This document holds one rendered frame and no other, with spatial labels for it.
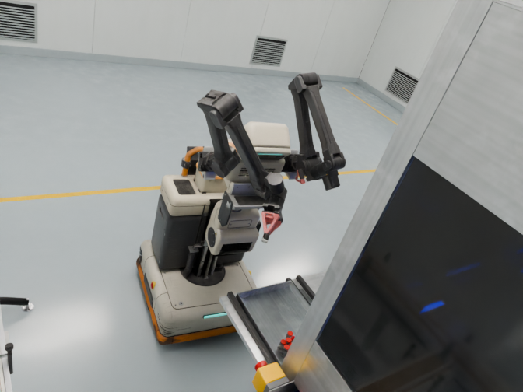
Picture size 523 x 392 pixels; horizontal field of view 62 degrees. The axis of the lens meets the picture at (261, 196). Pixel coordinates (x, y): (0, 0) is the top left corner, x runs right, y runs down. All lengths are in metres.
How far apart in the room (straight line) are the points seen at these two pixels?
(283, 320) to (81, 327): 1.34
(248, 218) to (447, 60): 1.45
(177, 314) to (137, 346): 0.33
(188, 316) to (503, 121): 1.95
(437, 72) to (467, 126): 0.12
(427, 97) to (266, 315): 1.08
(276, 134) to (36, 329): 1.66
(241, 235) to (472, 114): 1.50
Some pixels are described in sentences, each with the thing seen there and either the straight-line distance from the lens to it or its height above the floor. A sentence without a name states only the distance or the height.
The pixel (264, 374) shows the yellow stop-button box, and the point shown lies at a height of 1.03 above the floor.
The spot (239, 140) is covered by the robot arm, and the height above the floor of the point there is 1.46.
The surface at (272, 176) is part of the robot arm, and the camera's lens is 1.58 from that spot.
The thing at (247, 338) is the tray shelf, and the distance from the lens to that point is 1.62.
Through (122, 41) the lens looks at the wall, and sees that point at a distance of 6.27.
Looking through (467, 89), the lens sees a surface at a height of 1.96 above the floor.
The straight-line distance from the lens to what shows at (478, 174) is 0.85.
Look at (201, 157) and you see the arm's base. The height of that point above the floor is 1.20.
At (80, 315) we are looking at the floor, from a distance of 2.74.
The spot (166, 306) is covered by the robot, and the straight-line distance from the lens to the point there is 2.44.
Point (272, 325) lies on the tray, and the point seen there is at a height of 0.88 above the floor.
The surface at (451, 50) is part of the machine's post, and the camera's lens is 0.89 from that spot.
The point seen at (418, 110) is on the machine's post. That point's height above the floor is 1.88.
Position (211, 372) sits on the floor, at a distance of 2.59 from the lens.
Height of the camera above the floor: 2.11
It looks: 32 degrees down
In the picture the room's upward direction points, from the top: 18 degrees clockwise
